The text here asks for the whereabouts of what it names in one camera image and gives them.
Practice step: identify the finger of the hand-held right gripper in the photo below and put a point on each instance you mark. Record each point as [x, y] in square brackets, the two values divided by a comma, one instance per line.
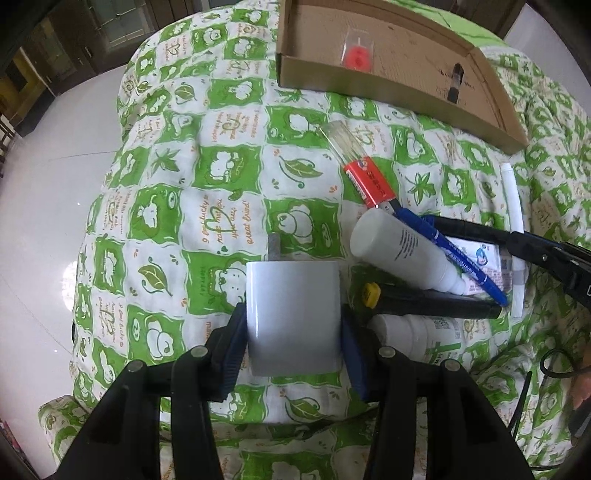
[480, 228]

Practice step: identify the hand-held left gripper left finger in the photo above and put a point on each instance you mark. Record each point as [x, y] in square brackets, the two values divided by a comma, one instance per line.
[233, 350]

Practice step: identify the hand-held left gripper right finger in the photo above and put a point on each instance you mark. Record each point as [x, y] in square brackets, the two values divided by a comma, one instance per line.
[353, 360]

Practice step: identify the white ointment tube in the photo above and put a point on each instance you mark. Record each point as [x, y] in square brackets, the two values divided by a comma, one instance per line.
[485, 258]

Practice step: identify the dark blue marker pen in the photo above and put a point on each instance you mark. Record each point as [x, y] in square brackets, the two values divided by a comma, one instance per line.
[455, 258]

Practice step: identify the white pen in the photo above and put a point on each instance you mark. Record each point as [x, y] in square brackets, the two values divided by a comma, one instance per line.
[513, 203]

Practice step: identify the white cup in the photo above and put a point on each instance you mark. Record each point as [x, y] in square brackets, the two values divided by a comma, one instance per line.
[293, 314]

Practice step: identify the white plastic bottle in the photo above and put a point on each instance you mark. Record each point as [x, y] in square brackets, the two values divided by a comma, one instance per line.
[392, 244]

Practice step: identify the black marker with yellow cap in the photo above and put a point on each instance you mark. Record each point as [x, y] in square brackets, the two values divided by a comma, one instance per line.
[429, 302]

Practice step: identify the brown cardboard box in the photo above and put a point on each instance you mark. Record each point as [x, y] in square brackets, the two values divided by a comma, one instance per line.
[406, 50]

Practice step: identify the white bottle with green label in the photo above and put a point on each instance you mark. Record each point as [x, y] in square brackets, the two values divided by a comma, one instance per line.
[415, 334]

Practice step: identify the clear packet with red label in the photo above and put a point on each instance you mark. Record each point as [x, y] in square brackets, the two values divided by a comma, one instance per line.
[369, 177]

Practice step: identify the green and white printed blanket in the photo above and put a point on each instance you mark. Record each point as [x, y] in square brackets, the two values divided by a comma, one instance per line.
[221, 184]

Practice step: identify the plain green sheet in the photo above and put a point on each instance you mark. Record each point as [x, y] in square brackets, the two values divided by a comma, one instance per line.
[461, 18]

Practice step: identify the small bag with red item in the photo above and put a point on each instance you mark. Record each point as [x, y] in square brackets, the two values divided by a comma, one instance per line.
[356, 54]

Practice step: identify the dark wooden glass cabinet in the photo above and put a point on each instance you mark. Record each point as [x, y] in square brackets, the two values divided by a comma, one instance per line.
[92, 37]

